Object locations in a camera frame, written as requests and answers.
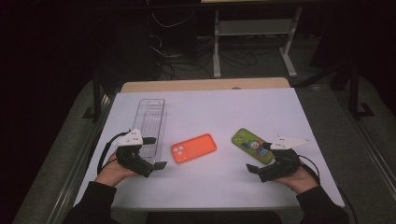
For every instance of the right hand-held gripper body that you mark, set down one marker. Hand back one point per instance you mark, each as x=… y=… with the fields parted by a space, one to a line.
x=285 y=163

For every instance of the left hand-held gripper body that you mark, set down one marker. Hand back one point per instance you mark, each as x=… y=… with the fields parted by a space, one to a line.
x=134 y=161

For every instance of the clear plastic tray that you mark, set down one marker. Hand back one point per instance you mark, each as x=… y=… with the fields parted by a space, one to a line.
x=149 y=121

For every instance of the green cartoon phone case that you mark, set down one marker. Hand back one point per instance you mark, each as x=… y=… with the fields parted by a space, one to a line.
x=246 y=140

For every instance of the orange stick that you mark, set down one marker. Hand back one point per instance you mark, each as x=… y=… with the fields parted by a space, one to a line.
x=193 y=148

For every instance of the person's right hand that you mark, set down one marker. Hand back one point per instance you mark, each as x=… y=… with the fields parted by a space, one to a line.
x=300 y=180

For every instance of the person's left hand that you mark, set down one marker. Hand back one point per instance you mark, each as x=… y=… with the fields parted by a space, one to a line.
x=110 y=174

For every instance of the black metal stand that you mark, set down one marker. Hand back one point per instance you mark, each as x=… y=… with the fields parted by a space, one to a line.
x=96 y=93
x=354 y=90

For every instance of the wooden table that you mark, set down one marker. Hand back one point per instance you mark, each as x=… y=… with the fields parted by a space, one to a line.
x=202 y=84

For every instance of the white metal desk frame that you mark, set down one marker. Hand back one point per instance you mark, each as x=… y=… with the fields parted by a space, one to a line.
x=217 y=46

